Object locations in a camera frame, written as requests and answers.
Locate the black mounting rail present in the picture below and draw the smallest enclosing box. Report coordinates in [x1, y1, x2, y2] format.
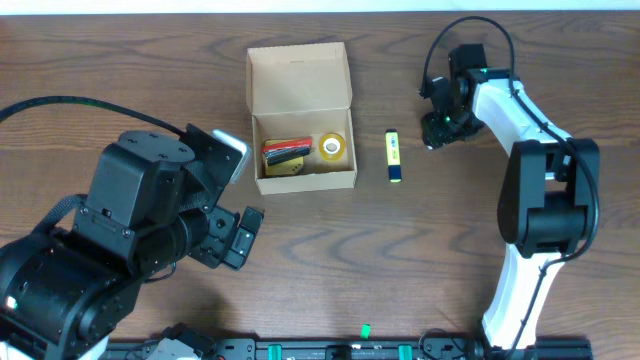
[99, 337, 591, 360]

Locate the small green clip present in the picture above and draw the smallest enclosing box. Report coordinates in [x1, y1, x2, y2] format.
[360, 324, 371, 340]

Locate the yellow blue highlighter pen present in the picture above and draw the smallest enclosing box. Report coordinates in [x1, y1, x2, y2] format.
[385, 129, 402, 183]

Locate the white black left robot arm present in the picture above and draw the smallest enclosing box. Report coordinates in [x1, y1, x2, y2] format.
[1, 127, 264, 359]

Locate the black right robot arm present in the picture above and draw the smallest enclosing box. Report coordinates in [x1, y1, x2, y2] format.
[422, 44, 600, 359]

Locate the yellow adhesive tape roll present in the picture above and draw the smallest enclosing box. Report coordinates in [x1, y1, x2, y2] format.
[319, 133, 346, 161]

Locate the yellow sticky note pad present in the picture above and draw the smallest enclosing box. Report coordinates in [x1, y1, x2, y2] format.
[263, 140, 304, 177]

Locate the cardboard box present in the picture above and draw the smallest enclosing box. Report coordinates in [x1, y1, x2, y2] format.
[246, 42, 358, 195]

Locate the red black stapler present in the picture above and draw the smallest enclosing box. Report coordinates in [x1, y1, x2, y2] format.
[262, 137, 312, 166]

